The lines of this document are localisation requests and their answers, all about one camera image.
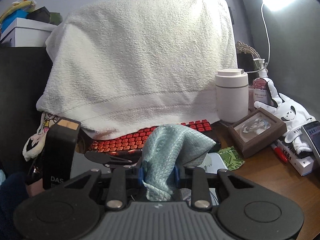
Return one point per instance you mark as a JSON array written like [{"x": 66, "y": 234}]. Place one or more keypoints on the green patterned packet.
[{"x": 231, "y": 158}]

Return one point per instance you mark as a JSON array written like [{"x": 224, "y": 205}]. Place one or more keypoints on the white storage box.
[{"x": 26, "y": 33}]

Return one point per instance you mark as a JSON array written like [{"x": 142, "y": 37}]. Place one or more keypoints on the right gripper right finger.
[{"x": 183, "y": 175}]

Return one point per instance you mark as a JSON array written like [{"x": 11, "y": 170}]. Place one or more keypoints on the pink label pump bottle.
[{"x": 260, "y": 87}]

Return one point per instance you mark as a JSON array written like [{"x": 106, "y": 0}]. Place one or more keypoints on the cartoon plush toy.
[{"x": 35, "y": 144}]

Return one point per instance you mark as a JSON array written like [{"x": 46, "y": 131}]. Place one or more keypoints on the black hexagonal box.
[{"x": 42, "y": 15}]

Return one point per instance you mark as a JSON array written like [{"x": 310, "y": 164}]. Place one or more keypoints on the white black plush toy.
[{"x": 293, "y": 114}]

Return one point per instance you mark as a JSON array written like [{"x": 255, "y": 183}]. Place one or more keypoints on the large white terry towel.
[{"x": 123, "y": 65}]

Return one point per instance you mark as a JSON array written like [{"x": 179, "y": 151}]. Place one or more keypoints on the white cylindrical humidifier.
[{"x": 232, "y": 94}]

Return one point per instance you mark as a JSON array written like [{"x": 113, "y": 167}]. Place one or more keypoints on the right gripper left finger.
[{"x": 135, "y": 174}]

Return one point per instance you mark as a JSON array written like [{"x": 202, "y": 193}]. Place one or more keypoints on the white book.
[{"x": 303, "y": 166}]

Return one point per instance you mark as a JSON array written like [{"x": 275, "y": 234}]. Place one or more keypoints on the yellow green plush toy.
[{"x": 25, "y": 5}]

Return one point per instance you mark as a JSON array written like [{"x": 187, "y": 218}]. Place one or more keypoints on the brown framed picture box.
[{"x": 256, "y": 131}]

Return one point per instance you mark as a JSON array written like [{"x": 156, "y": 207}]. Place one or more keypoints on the blue box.
[{"x": 9, "y": 19}]

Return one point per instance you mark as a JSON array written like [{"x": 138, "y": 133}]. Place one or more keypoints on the black cabinet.
[{"x": 24, "y": 75}]

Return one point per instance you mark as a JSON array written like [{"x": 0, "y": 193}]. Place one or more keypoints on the red and black keyboard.
[{"x": 133, "y": 143}]

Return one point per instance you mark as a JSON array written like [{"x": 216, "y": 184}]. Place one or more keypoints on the ornate vintage mirror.
[{"x": 245, "y": 57}]

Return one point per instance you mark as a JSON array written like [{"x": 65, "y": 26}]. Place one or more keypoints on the smartphone with lit screen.
[{"x": 311, "y": 133}]

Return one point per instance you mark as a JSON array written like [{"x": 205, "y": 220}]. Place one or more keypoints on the red marker pen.
[{"x": 279, "y": 153}]

